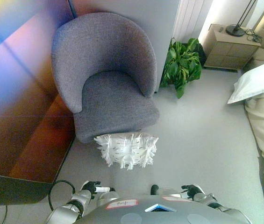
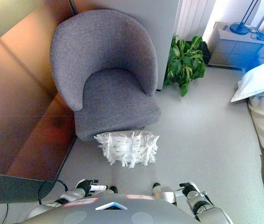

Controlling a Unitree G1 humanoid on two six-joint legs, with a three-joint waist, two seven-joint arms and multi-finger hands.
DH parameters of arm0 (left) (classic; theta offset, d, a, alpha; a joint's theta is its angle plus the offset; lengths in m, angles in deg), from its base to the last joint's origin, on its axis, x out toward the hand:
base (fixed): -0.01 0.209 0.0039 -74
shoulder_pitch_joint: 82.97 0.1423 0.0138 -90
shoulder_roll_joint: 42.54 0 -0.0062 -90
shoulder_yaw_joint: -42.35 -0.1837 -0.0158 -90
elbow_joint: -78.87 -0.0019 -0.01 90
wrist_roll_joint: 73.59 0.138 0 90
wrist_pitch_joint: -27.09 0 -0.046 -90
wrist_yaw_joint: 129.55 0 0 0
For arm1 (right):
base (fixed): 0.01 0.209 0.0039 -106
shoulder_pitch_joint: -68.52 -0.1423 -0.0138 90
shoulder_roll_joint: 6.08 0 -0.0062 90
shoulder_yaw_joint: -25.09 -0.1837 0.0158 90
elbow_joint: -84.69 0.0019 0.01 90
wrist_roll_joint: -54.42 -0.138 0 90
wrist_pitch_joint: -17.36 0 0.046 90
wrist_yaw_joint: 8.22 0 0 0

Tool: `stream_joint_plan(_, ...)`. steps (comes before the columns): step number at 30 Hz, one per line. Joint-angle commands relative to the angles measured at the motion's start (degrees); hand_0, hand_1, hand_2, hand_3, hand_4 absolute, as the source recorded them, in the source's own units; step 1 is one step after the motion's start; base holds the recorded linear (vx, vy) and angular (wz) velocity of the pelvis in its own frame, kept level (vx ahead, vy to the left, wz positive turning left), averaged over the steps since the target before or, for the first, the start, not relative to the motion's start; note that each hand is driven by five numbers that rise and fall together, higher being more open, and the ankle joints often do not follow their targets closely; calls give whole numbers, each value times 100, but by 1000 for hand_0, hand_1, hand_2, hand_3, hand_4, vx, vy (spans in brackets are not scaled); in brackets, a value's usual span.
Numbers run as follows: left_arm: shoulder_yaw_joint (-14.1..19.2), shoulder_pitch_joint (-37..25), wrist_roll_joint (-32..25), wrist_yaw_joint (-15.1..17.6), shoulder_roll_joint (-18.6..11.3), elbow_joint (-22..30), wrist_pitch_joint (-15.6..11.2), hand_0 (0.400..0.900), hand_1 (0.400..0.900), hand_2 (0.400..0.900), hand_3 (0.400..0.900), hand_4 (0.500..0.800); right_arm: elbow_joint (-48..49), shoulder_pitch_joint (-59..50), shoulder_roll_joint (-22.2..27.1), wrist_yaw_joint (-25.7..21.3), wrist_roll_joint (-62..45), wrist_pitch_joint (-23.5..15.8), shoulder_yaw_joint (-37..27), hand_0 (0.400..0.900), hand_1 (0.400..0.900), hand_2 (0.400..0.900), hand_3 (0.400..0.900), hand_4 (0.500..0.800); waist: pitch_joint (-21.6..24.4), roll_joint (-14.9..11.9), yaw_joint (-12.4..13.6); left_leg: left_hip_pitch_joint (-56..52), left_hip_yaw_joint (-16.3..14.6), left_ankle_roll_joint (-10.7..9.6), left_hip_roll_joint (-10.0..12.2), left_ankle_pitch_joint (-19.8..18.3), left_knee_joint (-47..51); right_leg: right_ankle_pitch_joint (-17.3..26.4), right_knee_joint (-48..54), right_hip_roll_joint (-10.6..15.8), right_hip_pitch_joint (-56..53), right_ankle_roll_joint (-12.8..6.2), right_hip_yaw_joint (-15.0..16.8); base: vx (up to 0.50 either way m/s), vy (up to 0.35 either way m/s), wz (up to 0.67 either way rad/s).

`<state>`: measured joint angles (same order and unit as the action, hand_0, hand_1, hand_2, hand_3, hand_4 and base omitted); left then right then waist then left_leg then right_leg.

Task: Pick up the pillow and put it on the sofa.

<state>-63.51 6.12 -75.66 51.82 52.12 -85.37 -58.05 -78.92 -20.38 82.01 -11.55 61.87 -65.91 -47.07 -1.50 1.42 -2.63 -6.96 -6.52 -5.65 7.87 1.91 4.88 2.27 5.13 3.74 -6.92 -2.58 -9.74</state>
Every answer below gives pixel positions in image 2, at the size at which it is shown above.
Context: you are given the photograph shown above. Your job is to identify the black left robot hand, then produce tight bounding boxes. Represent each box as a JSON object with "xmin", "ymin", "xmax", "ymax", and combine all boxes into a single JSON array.
[{"xmin": 75, "ymin": 179, "xmax": 108, "ymax": 197}]

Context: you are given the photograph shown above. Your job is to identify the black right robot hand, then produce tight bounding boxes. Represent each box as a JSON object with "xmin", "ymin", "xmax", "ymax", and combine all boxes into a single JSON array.
[{"xmin": 179, "ymin": 182, "xmax": 202, "ymax": 199}]

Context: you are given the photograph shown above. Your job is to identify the white fringed throw pillow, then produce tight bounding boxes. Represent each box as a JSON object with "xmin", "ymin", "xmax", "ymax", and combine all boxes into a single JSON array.
[{"xmin": 93, "ymin": 130, "xmax": 160, "ymax": 169}]

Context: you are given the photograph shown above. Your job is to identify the light blue bed pillow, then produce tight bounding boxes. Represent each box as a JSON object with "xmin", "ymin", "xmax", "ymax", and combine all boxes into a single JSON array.
[{"xmin": 230, "ymin": 44, "xmax": 264, "ymax": 103}]

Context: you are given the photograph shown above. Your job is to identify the silver right robot leg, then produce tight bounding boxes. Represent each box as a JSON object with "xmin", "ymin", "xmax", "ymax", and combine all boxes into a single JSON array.
[{"xmin": 151, "ymin": 182, "xmax": 178, "ymax": 206}]

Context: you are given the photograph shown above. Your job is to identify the grey robot torso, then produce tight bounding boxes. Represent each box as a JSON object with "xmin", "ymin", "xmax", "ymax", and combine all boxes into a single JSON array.
[{"xmin": 17, "ymin": 193, "xmax": 202, "ymax": 224}]

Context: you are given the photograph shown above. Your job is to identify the green leafy houseplant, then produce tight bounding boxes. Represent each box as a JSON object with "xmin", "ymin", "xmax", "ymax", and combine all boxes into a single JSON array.
[{"xmin": 163, "ymin": 35, "xmax": 206, "ymax": 98}]

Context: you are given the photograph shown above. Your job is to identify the grey fabric armchair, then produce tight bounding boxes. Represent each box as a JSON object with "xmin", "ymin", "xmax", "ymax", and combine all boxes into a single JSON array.
[{"xmin": 49, "ymin": 9, "xmax": 162, "ymax": 143}]

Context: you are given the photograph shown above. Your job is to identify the black plant pot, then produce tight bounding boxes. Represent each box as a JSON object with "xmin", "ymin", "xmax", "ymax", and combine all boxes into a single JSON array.
[{"xmin": 186, "ymin": 41, "xmax": 212, "ymax": 66}]

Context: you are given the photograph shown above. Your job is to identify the grey bedside nightstand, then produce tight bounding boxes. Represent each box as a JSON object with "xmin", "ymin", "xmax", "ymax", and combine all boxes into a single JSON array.
[{"xmin": 207, "ymin": 21, "xmax": 264, "ymax": 69}]

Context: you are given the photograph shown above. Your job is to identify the blue desk lamp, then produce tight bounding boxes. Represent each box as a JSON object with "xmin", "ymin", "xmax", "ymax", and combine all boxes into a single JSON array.
[{"xmin": 229, "ymin": 0, "xmax": 259, "ymax": 35}]

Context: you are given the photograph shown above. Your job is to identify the white pleated curtain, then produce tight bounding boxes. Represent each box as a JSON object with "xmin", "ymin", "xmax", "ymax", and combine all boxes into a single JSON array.
[{"xmin": 175, "ymin": 0, "xmax": 217, "ymax": 36}]

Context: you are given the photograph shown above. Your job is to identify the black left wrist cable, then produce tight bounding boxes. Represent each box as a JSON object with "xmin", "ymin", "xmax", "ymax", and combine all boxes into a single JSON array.
[{"xmin": 38, "ymin": 178, "xmax": 68, "ymax": 204}]

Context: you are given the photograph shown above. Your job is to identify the thin black floor cable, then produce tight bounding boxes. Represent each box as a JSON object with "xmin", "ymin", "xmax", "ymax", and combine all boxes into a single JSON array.
[{"xmin": 1, "ymin": 202, "xmax": 9, "ymax": 224}]

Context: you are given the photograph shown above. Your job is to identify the brown wooden cabinet grey frame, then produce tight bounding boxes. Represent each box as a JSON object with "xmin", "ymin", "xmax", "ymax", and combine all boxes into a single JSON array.
[{"xmin": 0, "ymin": 0, "xmax": 84, "ymax": 205}]

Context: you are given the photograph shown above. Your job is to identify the dark tangled cable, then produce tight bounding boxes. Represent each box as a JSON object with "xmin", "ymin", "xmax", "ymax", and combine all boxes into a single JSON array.
[{"xmin": 248, "ymin": 26, "xmax": 264, "ymax": 40}]

